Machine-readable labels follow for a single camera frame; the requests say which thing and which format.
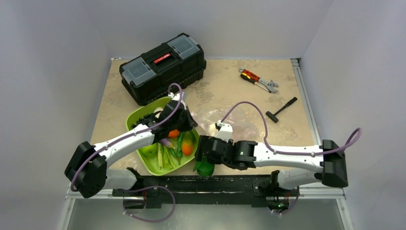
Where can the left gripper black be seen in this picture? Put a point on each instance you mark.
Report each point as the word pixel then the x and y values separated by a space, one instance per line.
pixel 190 123

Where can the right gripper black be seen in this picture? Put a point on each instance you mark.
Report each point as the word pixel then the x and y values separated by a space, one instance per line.
pixel 203 148

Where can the toy bok choy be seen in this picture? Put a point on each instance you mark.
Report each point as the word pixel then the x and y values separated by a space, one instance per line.
pixel 203 167

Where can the clear zip top bag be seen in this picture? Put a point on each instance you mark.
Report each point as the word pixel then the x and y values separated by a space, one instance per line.
pixel 243 127

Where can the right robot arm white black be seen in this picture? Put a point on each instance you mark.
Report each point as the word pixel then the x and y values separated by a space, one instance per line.
pixel 325 163

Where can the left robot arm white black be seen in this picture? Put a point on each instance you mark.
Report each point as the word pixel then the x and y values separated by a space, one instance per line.
pixel 88 169

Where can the toy orange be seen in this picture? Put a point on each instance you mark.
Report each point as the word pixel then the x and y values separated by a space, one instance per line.
pixel 174 134

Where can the toy mango orange green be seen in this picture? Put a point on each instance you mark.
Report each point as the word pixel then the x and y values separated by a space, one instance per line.
pixel 187 143

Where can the toy white garlic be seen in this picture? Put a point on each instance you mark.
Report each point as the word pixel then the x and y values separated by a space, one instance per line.
pixel 157 111

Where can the toy purple eggplant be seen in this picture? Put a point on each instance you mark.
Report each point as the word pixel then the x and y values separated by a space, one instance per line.
pixel 167 143

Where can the toy green chili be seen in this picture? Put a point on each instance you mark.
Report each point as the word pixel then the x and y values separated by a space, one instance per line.
pixel 179 143

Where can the toy black grapes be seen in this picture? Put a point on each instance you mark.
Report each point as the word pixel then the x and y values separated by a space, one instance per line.
pixel 142 121

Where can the toy green beans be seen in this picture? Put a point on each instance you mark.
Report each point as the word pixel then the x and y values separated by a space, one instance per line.
pixel 165 157

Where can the green plastic tray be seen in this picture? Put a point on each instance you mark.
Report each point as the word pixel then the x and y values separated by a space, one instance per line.
pixel 151 164

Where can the toy green apple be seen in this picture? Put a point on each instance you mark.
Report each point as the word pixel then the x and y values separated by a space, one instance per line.
pixel 149 151

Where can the black hammer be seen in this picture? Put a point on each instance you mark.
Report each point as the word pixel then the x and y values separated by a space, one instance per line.
pixel 273 116

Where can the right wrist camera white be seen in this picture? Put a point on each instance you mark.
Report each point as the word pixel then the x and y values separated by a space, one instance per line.
pixel 224 131

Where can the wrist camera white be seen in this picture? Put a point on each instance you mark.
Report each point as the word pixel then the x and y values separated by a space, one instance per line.
pixel 224 131
pixel 179 96

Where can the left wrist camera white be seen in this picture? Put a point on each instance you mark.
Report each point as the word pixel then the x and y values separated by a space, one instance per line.
pixel 179 96

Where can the black toolbox red handle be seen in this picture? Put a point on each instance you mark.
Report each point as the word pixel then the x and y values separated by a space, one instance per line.
pixel 147 77

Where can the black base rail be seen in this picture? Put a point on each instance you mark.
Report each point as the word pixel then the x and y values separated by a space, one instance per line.
pixel 253 190

